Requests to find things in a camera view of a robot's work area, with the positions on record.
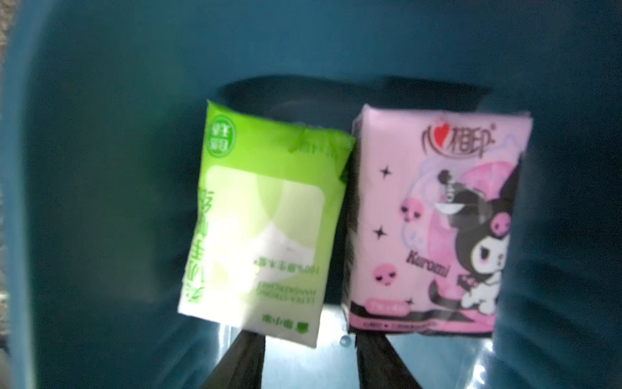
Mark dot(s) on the teal plastic storage box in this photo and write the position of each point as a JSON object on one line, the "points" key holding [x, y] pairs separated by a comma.
{"points": [[102, 111]]}

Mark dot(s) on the pink Kuromi tissue pack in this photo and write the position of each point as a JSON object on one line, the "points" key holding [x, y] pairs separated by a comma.
{"points": [[432, 198]]}

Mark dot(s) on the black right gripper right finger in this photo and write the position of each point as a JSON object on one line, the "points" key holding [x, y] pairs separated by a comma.
{"points": [[379, 365]]}

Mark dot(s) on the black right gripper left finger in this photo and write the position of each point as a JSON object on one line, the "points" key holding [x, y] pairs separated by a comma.
{"points": [[242, 365]]}

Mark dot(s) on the green pocket tissue pack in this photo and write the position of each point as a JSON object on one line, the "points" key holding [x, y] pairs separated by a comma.
{"points": [[270, 196]]}

